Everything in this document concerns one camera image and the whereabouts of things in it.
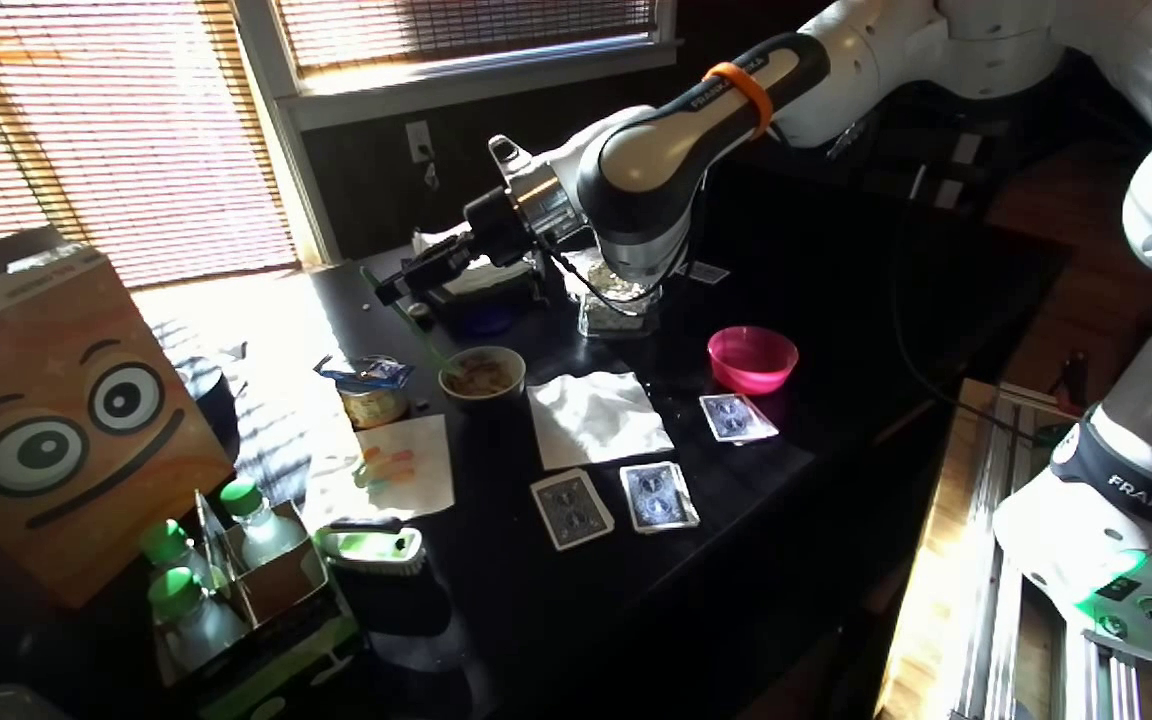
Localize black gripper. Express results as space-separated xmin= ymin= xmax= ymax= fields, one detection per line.
xmin=366 ymin=182 xmax=568 ymax=329

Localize white and black bowl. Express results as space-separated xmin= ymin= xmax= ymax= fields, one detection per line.
xmin=431 ymin=340 xmax=531 ymax=417

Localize plain white napkin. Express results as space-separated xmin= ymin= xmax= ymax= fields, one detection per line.
xmin=525 ymin=368 xmax=677 ymax=470

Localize pink plastic bowl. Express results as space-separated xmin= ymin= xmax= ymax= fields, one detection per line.
xmin=702 ymin=322 xmax=803 ymax=401

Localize stack of white napkins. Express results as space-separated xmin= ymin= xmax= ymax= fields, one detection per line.
xmin=411 ymin=226 xmax=549 ymax=301

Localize blue and silver foil wrapper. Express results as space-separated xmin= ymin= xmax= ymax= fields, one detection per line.
xmin=312 ymin=352 xmax=411 ymax=392

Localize beige chip pieces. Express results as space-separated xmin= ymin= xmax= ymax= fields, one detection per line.
xmin=448 ymin=352 xmax=521 ymax=401

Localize clear container of snack mix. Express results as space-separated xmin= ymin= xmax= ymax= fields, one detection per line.
xmin=577 ymin=255 xmax=669 ymax=352

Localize wooden window blind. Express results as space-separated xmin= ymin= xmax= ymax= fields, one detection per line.
xmin=0 ymin=0 xmax=300 ymax=290
xmin=273 ymin=0 xmax=659 ymax=72

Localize white and green scrub brush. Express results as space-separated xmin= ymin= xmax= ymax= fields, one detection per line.
xmin=317 ymin=516 xmax=431 ymax=581

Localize grey backed playing card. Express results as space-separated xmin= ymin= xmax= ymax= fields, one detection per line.
xmin=680 ymin=255 xmax=734 ymax=288
xmin=526 ymin=463 xmax=620 ymax=556

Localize green capped bottle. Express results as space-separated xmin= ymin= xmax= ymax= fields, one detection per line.
xmin=213 ymin=475 xmax=312 ymax=577
xmin=149 ymin=565 xmax=252 ymax=675
xmin=131 ymin=516 xmax=206 ymax=592

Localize blue backed playing card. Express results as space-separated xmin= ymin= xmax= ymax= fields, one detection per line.
xmin=616 ymin=454 xmax=702 ymax=541

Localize blue backed playing cards pile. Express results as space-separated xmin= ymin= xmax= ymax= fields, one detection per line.
xmin=695 ymin=386 xmax=785 ymax=453

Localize green margarita bottle carrier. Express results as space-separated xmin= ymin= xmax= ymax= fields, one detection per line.
xmin=131 ymin=475 xmax=366 ymax=720

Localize orange box with cartoon face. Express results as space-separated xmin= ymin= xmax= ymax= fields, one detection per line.
xmin=0 ymin=226 xmax=234 ymax=615

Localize white wall outlet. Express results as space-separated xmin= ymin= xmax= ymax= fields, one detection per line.
xmin=402 ymin=114 xmax=443 ymax=193

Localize orange cable strap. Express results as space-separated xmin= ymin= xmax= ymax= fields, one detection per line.
xmin=702 ymin=57 xmax=780 ymax=130

